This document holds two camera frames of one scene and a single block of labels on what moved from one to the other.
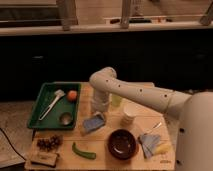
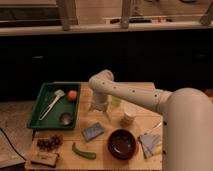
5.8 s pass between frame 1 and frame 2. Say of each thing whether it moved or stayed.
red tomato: stayed
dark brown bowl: stayed
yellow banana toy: stayed
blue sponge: moved
